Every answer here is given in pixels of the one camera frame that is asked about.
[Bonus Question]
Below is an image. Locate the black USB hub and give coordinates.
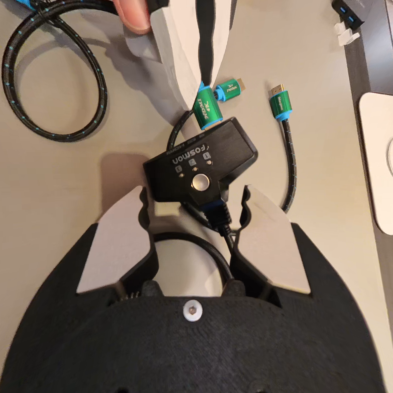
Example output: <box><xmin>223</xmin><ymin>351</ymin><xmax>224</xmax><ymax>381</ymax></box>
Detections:
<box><xmin>332</xmin><ymin>0</ymin><xmax>365</xmax><ymax>31</ymax></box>

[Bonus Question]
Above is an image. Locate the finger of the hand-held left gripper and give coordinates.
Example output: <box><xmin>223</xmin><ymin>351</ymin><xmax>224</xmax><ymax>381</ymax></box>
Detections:
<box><xmin>199</xmin><ymin>0</ymin><xmax>238</xmax><ymax>90</ymax></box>
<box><xmin>150</xmin><ymin>0</ymin><xmax>204</xmax><ymax>112</ymax></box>

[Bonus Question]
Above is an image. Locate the white plastic clip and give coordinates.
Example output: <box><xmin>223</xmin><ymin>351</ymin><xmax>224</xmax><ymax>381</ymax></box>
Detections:
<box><xmin>334</xmin><ymin>22</ymin><xmax>360</xmax><ymax>46</ymax></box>

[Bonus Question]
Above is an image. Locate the short braided green-plug cable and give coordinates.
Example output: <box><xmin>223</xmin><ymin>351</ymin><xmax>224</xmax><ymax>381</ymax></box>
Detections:
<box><xmin>166</xmin><ymin>77</ymin><xmax>298</xmax><ymax>214</ymax></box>

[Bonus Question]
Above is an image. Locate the long braided green-plug cable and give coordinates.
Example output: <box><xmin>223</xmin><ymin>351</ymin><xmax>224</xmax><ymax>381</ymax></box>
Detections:
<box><xmin>1</xmin><ymin>0</ymin><xmax>224</xmax><ymax>142</ymax></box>

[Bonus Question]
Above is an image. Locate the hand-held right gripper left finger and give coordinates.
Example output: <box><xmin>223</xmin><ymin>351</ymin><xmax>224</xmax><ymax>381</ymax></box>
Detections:
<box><xmin>76</xmin><ymin>185</ymin><xmax>159</xmax><ymax>295</ymax></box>

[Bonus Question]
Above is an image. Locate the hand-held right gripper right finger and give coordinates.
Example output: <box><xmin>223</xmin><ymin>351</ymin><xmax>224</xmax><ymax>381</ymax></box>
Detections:
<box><xmin>230</xmin><ymin>184</ymin><xmax>312</xmax><ymax>295</ymax></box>

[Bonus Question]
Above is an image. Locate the black three-port switch box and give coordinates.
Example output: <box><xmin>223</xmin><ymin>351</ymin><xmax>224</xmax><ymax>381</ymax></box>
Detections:
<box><xmin>143</xmin><ymin>117</ymin><xmax>258</xmax><ymax>229</ymax></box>

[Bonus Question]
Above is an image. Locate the person's left hand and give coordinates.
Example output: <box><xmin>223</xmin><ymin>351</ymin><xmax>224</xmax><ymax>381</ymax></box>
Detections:
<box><xmin>113</xmin><ymin>0</ymin><xmax>151</xmax><ymax>35</ymax></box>

